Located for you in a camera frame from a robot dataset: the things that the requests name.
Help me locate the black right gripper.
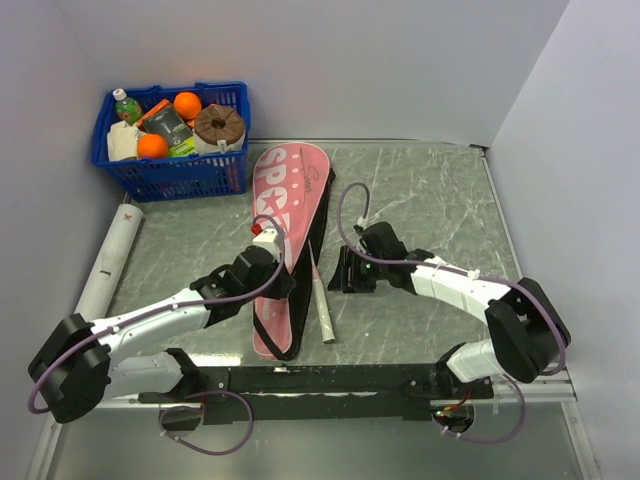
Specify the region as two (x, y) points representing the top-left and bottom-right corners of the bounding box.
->
(326, 245), (388, 294)

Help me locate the pink racket bag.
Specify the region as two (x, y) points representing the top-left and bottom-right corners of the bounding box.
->
(252, 142), (335, 361)

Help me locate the white shuttlecock tube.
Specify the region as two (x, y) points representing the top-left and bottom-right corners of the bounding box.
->
(75, 203), (143, 321)

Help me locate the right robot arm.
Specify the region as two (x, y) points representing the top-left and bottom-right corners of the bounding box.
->
(328, 222), (571, 398)

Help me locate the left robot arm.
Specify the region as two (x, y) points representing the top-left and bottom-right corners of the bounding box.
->
(27, 246), (310, 424)

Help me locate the blue plastic basket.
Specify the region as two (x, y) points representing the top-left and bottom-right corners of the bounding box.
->
(91, 81), (251, 203)

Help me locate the orange ball lower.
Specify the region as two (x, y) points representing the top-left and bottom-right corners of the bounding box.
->
(137, 133), (169, 159)

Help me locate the orange ball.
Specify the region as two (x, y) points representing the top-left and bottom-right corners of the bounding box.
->
(173, 92), (202, 121)
(137, 133), (169, 159)

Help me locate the dark green carton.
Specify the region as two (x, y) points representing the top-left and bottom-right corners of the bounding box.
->
(142, 105), (195, 157)

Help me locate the orange ball upper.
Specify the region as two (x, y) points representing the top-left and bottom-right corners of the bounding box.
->
(173, 92), (202, 121)

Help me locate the white cloth bag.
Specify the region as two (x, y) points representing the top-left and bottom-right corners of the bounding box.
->
(106, 121), (146, 162)

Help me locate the green drink bottle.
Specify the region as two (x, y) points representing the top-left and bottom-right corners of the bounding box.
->
(112, 88), (144, 126)

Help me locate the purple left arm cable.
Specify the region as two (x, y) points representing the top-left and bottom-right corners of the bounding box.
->
(27, 214), (287, 455)

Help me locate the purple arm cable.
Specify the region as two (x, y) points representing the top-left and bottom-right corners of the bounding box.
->
(338, 182), (569, 444)
(27, 214), (287, 455)

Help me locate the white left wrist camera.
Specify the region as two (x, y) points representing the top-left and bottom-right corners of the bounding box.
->
(251, 224), (281, 262)

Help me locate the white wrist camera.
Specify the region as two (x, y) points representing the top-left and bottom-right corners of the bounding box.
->
(251, 224), (281, 262)
(353, 216), (368, 236)

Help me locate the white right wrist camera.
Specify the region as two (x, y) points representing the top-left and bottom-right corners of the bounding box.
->
(353, 216), (368, 236)

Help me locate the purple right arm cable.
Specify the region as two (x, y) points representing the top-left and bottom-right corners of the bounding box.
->
(338, 182), (569, 444)

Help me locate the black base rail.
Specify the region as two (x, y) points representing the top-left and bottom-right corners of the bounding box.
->
(138, 364), (494, 425)

